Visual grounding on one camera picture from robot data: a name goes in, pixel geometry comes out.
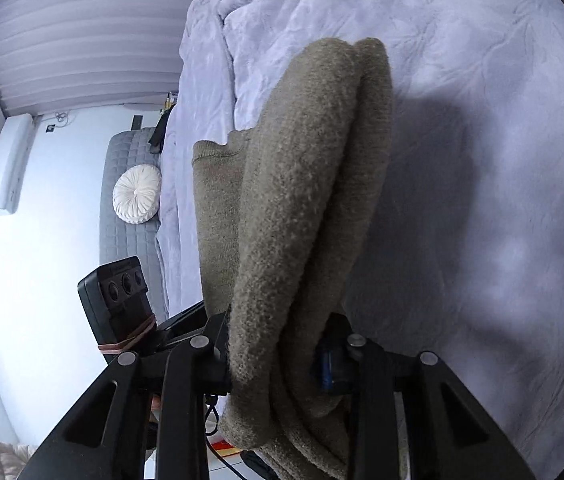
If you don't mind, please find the black cable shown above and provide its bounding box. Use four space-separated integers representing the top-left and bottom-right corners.
204 395 247 480

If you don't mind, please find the black strap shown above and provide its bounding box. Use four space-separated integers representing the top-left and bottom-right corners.
148 107 177 157

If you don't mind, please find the white air conditioner unit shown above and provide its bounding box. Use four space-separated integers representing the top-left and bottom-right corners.
0 113 34 217

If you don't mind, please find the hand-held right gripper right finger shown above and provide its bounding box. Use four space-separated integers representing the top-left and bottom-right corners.
318 314 537 480

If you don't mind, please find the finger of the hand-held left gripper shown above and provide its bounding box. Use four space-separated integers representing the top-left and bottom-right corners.
154 301 213 348

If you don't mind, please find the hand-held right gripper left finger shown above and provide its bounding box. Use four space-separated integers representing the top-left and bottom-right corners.
17 311 233 480

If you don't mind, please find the olive brown knit sweater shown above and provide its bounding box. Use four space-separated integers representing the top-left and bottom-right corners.
192 36 403 480

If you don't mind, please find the lavender plush blanket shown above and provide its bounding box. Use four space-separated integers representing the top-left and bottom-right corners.
154 0 564 480

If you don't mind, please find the pleated pale curtain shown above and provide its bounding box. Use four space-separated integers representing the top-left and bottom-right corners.
0 0 223 118

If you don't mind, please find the round white pleated pillow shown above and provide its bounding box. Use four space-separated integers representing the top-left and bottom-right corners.
113 164 163 223

